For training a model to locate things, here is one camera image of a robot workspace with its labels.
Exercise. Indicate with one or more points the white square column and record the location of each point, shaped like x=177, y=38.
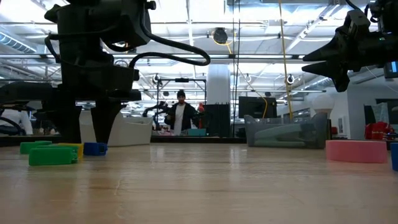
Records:
x=217, y=84

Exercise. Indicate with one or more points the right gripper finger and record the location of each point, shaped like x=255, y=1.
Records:
x=326, y=68
x=329, y=52

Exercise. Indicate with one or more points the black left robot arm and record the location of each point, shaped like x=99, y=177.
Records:
x=81, y=31

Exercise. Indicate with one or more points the mint green stapler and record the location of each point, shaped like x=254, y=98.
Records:
x=280, y=132

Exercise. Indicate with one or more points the light grey plastic bin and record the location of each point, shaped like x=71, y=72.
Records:
x=133, y=133

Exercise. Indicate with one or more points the red bag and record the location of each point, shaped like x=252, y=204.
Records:
x=377, y=130

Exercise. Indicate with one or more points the lamp with white globe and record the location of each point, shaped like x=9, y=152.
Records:
x=323, y=104

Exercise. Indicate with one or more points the black rig frame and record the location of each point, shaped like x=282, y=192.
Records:
x=182, y=80

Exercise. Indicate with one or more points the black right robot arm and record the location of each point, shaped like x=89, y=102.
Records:
x=388, y=46

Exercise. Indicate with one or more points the black screen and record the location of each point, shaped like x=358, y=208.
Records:
x=255, y=107

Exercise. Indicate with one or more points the green mini stapler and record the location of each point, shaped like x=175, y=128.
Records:
x=51, y=156
x=31, y=147

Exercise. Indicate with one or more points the yellow mini stapler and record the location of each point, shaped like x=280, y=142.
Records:
x=80, y=151

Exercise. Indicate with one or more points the blue mini stapler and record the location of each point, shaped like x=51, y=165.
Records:
x=93, y=149

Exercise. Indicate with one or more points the pink tape roll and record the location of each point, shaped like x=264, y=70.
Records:
x=357, y=152

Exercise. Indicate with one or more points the black cabinet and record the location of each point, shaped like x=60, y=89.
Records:
x=217, y=121

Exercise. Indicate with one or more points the computer monitor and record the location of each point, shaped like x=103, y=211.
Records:
x=392, y=68

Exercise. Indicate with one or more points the dark blue tape roll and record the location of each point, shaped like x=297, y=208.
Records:
x=395, y=157

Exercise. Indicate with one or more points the long light strip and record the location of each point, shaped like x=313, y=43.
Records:
x=248, y=56

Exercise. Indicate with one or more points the translucent smoky plastic bin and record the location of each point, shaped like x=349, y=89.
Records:
x=317, y=137

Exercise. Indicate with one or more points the teal box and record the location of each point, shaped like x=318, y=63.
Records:
x=196, y=132

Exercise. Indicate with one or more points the black distant robot arm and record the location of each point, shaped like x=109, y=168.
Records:
x=161, y=107

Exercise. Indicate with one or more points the person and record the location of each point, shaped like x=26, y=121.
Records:
x=186, y=118

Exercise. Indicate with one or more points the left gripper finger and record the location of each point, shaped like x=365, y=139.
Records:
x=71, y=123
x=104, y=121

